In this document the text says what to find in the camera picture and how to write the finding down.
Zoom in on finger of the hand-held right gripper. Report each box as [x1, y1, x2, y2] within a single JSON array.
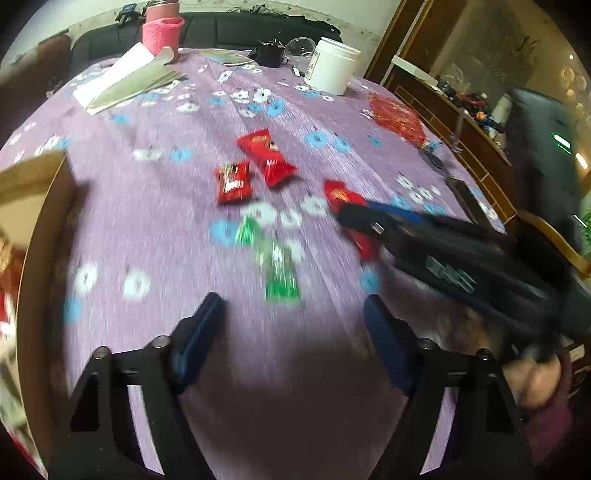
[[338, 203, 416, 259], [365, 199, 444, 230]]

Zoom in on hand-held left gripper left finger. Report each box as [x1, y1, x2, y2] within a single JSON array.
[[48, 292, 225, 480]]

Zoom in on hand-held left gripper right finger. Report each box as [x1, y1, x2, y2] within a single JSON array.
[[362, 294, 532, 480]]

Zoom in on red snack packet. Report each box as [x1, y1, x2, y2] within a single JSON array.
[[322, 179, 382, 261], [213, 161, 256, 206], [236, 129, 297, 188]]

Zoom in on green snack packet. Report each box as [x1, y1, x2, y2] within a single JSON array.
[[256, 237, 302, 305]]

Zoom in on green candy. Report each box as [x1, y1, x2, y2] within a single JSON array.
[[235, 215, 262, 245]]

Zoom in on cardboard box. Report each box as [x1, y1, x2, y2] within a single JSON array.
[[0, 150, 77, 480]]

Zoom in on person's right hand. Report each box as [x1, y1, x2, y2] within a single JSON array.
[[503, 355, 561, 409]]

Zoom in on grey folding phone stand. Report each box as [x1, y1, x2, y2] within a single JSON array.
[[421, 111, 467, 178]]

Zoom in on wooden cabinet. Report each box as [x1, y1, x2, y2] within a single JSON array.
[[392, 55, 522, 222]]

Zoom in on purple floral tablecloth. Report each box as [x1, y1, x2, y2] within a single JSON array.
[[0, 46, 509, 480]]

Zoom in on white plastic bottle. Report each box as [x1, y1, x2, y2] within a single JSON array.
[[489, 95, 513, 139]]

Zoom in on white box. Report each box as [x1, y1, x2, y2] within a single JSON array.
[[390, 55, 439, 86]]

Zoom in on white plastic jar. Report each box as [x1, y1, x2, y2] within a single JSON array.
[[303, 37, 362, 95]]

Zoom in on clear plastic cup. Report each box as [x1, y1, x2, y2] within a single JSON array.
[[285, 36, 316, 63]]

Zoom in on small black box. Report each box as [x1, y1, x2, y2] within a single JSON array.
[[255, 41, 284, 68]]

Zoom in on dark cloth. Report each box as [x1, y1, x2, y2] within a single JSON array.
[[249, 4, 342, 42]]

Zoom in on small green booklet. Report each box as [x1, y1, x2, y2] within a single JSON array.
[[198, 48, 254, 66]]

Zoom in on black leather sofa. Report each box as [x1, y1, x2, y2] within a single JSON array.
[[69, 11, 342, 61]]

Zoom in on folded white green paper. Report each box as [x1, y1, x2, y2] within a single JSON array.
[[72, 41, 188, 116]]

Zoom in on bottle with pink knitted sleeve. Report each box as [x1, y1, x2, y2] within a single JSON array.
[[141, 0, 185, 51]]

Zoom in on brown armchair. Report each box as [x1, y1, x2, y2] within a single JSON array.
[[0, 34, 72, 100]]

